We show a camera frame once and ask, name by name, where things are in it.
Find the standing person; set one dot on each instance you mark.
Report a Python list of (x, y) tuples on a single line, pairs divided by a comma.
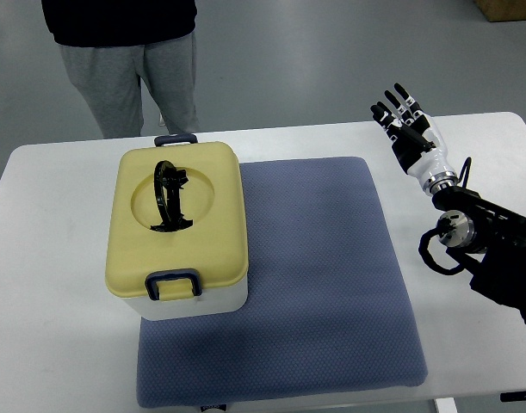
[(111, 50)]

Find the blue grey cushion mat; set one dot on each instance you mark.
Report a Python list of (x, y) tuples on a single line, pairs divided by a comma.
[(327, 308)]

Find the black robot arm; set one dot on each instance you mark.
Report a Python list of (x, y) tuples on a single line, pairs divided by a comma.
[(483, 238)]

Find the white table leg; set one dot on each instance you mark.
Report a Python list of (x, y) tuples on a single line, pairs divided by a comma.
[(445, 405)]

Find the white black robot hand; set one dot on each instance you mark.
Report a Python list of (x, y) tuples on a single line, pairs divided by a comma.
[(416, 141)]

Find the brown cardboard box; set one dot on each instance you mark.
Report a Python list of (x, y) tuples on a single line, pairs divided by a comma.
[(502, 10)]

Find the white storage box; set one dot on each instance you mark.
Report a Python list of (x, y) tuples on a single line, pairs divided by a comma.
[(177, 300)]

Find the black table control panel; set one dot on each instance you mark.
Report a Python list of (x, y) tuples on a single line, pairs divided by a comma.
[(511, 397)]

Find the yellow box lid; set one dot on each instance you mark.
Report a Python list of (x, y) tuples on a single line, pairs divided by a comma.
[(178, 225)]

